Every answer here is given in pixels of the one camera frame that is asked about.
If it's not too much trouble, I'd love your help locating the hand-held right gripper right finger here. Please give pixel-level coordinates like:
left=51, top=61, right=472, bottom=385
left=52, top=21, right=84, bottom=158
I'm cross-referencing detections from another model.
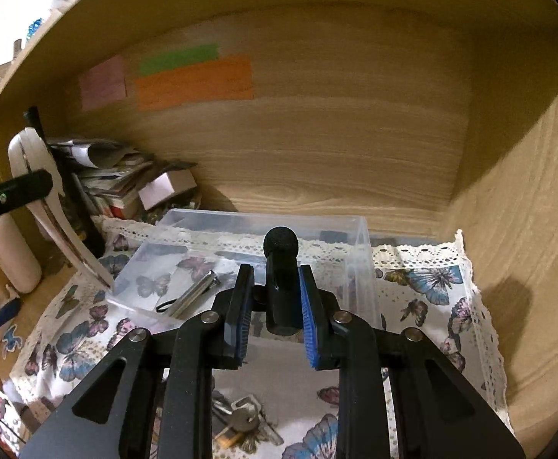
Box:
left=299, top=264, right=527, bottom=459

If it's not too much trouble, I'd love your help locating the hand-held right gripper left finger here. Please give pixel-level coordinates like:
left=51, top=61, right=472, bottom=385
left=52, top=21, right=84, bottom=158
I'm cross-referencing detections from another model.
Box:
left=19, top=264, right=256, bottom=459

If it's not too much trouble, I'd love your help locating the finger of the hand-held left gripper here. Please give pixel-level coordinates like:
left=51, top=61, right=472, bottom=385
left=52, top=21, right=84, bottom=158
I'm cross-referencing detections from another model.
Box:
left=0, top=169, right=54, bottom=231

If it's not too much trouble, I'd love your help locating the black microphone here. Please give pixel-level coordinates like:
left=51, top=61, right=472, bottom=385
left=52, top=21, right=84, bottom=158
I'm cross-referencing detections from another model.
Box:
left=263, top=226, right=303, bottom=337

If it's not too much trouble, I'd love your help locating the clear plastic storage box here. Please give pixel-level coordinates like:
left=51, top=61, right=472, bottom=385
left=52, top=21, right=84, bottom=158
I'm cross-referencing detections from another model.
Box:
left=105, top=208, right=386, bottom=332

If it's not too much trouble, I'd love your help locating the silver metal flashlight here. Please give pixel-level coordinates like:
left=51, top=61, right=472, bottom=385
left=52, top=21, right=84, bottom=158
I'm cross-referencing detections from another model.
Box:
left=157, top=270, right=221, bottom=318

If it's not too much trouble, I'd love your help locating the cream plastic bottle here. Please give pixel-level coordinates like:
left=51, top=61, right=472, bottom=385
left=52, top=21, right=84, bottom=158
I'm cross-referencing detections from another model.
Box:
left=0, top=213, right=44, bottom=294

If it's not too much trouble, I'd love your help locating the pile of books and papers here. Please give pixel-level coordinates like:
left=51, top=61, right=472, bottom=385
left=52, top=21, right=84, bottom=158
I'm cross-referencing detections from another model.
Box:
left=48, top=138, right=200, bottom=226

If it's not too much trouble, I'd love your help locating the bunch of keys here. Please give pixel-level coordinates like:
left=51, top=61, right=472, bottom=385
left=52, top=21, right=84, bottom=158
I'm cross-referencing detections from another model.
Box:
left=211, top=391, right=284, bottom=454

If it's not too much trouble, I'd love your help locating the butterfly print lace cloth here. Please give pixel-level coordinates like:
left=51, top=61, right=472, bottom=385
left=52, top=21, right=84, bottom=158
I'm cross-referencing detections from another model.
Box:
left=0, top=216, right=506, bottom=459

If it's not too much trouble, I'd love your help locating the pink sticky note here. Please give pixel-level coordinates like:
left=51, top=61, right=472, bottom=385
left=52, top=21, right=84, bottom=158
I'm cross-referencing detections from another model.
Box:
left=79, top=54, right=129, bottom=111

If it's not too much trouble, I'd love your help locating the small white cardboard box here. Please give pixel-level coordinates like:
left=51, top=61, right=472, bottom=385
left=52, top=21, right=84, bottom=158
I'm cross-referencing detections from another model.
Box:
left=138, top=171, right=179, bottom=211

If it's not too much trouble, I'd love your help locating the orange sticky note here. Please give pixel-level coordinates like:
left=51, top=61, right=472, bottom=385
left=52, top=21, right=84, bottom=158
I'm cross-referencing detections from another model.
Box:
left=136, top=55, right=255, bottom=114

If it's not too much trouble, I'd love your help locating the green sticky note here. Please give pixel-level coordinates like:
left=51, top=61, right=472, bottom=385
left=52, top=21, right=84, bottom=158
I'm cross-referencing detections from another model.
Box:
left=138, top=43, right=221, bottom=77

